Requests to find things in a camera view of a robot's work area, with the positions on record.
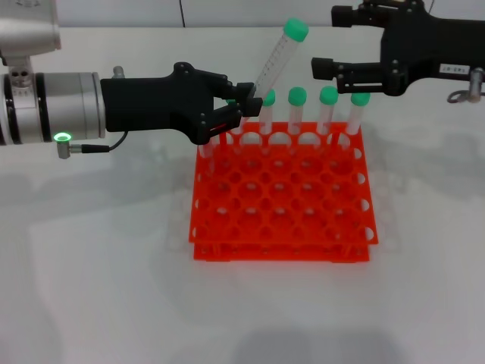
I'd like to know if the right arm gripper cable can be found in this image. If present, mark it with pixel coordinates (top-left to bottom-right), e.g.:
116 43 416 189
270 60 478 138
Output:
446 67 485 104

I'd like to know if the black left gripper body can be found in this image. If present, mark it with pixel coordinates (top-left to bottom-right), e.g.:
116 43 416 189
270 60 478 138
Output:
100 61 225 146

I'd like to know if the arm gripper cable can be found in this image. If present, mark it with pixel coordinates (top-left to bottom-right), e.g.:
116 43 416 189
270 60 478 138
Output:
446 67 485 104
55 66 128 160

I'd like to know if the left arm gripper cable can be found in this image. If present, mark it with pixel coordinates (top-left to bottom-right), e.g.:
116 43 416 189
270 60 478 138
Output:
55 66 128 160

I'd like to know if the orange test tube rack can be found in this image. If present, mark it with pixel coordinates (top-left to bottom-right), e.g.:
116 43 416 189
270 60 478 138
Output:
188 121 380 263

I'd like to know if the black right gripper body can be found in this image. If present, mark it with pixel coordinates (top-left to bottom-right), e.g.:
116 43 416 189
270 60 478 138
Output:
380 0 485 96

